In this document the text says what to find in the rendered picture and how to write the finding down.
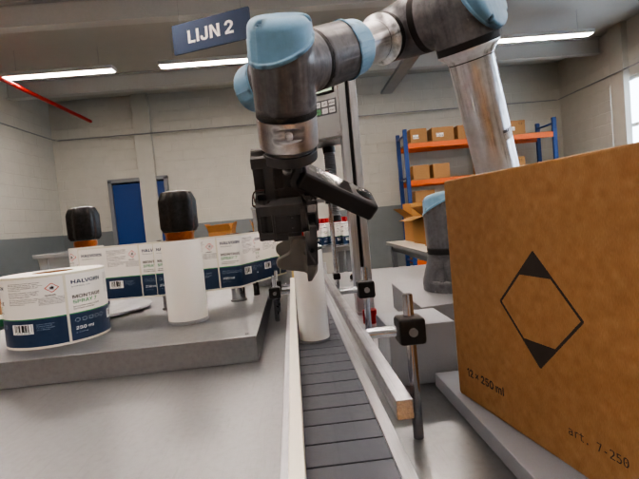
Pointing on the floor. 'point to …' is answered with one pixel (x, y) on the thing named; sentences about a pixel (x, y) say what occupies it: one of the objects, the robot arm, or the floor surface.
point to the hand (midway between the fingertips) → (314, 272)
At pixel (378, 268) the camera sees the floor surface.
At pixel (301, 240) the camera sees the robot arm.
